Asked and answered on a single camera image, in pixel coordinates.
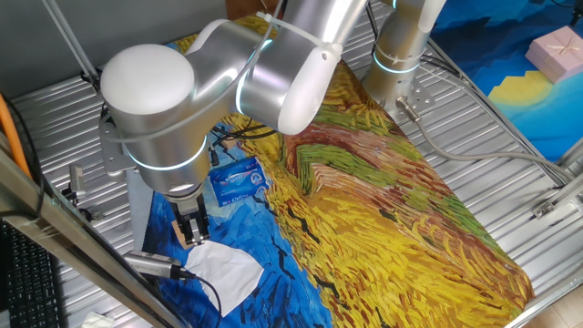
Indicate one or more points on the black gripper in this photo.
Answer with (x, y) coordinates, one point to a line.
(187, 205)

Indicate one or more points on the white paper napkin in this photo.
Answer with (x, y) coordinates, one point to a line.
(228, 273)

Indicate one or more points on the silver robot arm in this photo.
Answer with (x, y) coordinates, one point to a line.
(191, 91)

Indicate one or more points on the large wooden cube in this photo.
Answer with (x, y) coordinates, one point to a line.
(177, 232)

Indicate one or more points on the blue tissue pack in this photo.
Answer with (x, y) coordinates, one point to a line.
(239, 182)

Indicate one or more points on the small wooden cube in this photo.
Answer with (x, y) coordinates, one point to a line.
(229, 143)

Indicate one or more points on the crumpled white tissue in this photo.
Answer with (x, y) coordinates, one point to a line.
(96, 321)

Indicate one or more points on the black keyboard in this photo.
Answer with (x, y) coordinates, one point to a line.
(29, 282)

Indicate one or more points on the Van Gogh print tablecloth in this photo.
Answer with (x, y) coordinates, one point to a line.
(387, 218)

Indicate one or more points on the thin metal rod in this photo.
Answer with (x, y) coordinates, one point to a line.
(70, 43)

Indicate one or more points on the brown board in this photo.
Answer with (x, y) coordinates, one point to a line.
(248, 8)

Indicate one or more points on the blue and yellow cloth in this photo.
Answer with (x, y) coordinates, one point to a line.
(524, 91)

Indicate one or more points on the pink gift box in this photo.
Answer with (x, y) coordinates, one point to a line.
(558, 54)

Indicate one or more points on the silver cylindrical camera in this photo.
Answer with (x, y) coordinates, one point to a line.
(152, 265)

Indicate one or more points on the aluminium frame beam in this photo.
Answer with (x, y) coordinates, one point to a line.
(68, 237)

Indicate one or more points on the grey metal bracket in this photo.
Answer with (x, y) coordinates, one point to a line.
(76, 180)

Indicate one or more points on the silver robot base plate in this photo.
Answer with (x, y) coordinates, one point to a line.
(416, 100)

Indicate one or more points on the aluminium profile with bracket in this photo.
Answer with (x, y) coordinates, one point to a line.
(560, 196)

